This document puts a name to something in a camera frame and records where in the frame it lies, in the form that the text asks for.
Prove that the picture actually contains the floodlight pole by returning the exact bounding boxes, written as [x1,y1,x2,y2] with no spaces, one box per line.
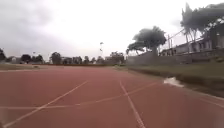
[98,41,105,60]

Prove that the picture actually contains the broad dark tree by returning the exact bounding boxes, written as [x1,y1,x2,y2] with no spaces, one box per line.
[125,25,168,56]

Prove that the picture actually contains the row of trees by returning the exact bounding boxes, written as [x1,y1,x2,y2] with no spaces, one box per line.
[0,48,126,66]

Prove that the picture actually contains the utility pole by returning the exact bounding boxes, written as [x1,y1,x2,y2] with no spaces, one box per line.
[166,33,172,52]

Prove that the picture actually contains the pale puddle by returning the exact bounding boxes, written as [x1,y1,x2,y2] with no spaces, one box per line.
[162,76,185,89]

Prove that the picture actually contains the pale building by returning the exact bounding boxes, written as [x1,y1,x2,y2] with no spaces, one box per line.
[159,31,224,56]

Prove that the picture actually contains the dark kerb strip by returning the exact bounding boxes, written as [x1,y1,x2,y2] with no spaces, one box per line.
[173,72,224,98]

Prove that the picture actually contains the tall dark tree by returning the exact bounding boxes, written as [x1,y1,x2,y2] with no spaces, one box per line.
[179,2,224,52]

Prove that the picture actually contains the grey boundary wall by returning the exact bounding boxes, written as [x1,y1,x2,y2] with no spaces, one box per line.
[125,49,224,66]

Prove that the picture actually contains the overhead wires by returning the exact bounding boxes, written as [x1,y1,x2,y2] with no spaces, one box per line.
[165,27,188,43]

